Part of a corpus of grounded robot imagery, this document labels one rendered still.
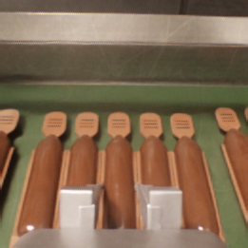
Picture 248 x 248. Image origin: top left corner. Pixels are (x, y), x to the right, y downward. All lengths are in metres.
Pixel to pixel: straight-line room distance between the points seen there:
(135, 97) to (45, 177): 0.10
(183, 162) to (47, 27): 0.14
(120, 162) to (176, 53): 0.10
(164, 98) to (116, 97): 0.04
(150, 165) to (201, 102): 0.09
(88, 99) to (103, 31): 0.05
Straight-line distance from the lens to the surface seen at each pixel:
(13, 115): 0.23
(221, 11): 0.34
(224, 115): 0.23
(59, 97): 0.25
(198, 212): 0.17
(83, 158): 0.18
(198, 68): 0.26
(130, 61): 0.25
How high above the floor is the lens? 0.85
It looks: 46 degrees down
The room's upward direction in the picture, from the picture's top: 6 degrees clockwise
